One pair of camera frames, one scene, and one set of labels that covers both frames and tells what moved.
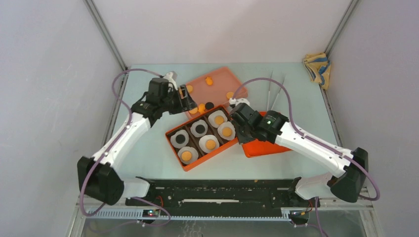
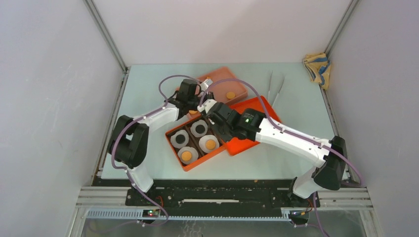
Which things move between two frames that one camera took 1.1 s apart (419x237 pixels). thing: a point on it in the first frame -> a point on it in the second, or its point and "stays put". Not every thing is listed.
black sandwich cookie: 180,138 stays put
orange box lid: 254,147 -> 259,103
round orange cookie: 210,144 stays put
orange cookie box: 203,138 stays put
